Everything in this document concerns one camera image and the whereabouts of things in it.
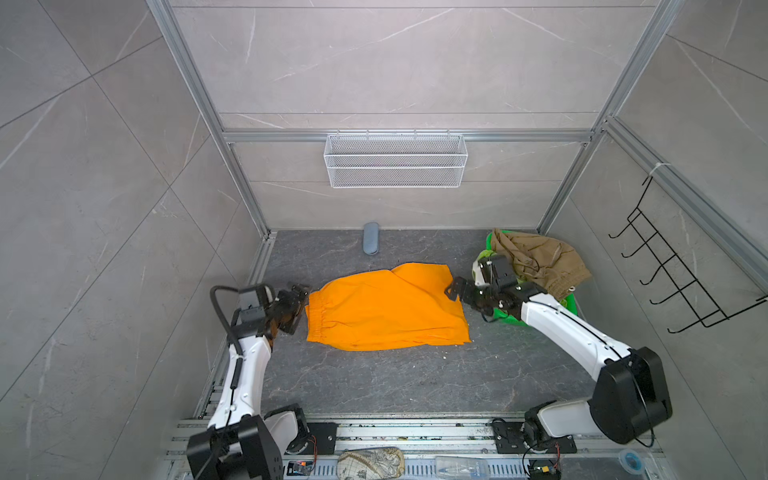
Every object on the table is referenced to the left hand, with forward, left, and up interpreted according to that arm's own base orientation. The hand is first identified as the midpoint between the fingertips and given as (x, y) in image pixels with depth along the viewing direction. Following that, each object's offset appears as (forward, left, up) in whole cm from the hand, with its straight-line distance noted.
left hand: (307, 291), depth 82 cm
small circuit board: (-40, 0, -17) cm, 43 cm away
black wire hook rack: (-14, -86, +19) cm, 89 cm away
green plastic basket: (-2, -79, -8) cm, 79 cm away
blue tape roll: (-42, -80, -15) cm, 91 cm away
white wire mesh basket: (+44, -27, +13) cm, 53 cm away
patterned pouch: (-40, -18, -12) cm, 45 cm away
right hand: (0, -43, -3) cm, 43 cm away
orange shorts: (+3, -29, -16) cm, 33 cm away
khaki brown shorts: (+14, -79, -8) cm, 80 cm away
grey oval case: (+33, -17, -15) cm, 40 cm away
